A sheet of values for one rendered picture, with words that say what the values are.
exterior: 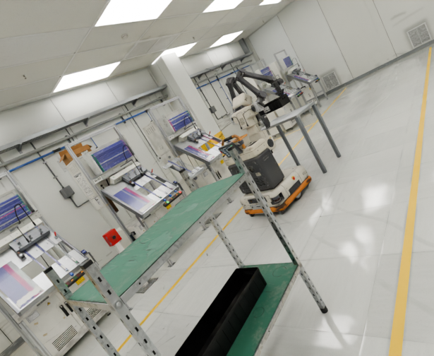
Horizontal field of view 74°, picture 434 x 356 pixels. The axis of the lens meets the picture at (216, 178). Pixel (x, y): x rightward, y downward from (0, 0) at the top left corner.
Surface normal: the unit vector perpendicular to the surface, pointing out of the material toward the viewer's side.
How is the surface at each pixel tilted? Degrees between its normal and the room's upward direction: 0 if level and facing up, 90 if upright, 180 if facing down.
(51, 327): 90
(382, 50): 90
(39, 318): 90
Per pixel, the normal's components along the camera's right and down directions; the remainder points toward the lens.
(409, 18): -0.54, 0.47
